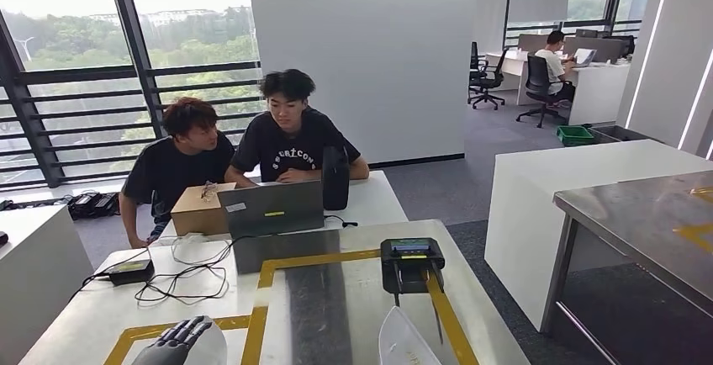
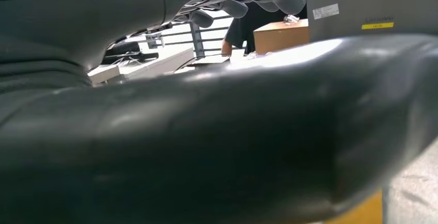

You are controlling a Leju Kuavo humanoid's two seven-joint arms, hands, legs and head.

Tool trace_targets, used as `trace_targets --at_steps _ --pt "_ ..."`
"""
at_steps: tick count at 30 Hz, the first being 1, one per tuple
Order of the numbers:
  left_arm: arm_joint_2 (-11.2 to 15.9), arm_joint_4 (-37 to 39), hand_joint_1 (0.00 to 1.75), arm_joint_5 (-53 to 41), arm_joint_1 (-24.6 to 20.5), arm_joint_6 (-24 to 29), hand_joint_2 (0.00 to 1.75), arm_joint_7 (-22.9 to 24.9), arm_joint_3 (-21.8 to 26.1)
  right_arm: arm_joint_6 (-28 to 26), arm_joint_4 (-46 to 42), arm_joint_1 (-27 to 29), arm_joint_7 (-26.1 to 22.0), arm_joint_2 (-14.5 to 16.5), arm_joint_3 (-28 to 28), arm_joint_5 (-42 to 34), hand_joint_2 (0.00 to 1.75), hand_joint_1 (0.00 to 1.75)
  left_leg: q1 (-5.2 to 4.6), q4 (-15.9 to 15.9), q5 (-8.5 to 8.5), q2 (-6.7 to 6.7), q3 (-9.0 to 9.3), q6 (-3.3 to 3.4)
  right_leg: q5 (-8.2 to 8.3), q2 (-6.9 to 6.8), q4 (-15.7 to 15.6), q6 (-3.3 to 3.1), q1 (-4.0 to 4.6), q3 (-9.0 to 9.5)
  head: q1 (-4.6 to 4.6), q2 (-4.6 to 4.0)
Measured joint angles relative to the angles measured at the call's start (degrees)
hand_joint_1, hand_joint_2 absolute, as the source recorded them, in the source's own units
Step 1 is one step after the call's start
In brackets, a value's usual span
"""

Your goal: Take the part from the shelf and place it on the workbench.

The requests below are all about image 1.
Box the black controller device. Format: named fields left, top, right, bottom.
left=379, top=236, right=446, bottom=346

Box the white laptop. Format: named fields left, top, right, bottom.
left=572, top=47, right=598, bottom=69

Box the white desk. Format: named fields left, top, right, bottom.
left=567, top=61, right=632, bottom=127

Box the yellow table tape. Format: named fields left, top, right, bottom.
left=672, top=185, right=713, bottom=256
left=102, top=248, right=481, bottom=365

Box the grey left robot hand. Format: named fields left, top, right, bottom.
left=129, top=315, right=214, bottom=365

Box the grey plastic bin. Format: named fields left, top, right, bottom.
left=589, top=124, right=664, bottom=145

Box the black office chair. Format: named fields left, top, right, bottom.
left=469, top=48, right=510, bottom=112
left=515, top=53, right=572, bottom=130
left=467, top=40, right=491, bottom=104

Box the person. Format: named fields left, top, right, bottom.
left=118, top=96, right=237, bottom=251
left=534, top=29, right=578, bottom=104
left=224, top=68, right=371, bottom=190

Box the white plastic car part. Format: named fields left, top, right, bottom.
left=378, top=305, right=444, bottom=365
left=181, top=323, right=229, bottom=365

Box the grey laptop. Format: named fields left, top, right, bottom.
left=216, top=178, right=326, bottom=241

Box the black speaker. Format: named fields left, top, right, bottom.
left=321, top=145, right=351, bottom=212

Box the cardboard box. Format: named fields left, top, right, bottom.
left=169, top=182, right=239, bottom=238

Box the black power adapter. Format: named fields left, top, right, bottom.
left=107, top=258, right=156, bottom=288

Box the white table cable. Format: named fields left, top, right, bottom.
left=133, top=233, right=235, bottom=305

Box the green plastic bin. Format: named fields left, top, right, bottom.
left=556, top=124, right=596, bottom=148

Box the steel table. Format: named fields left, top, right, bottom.
left=16, top=218, right=533, bottom=365
left=539, top=170, right=713, bottom=365

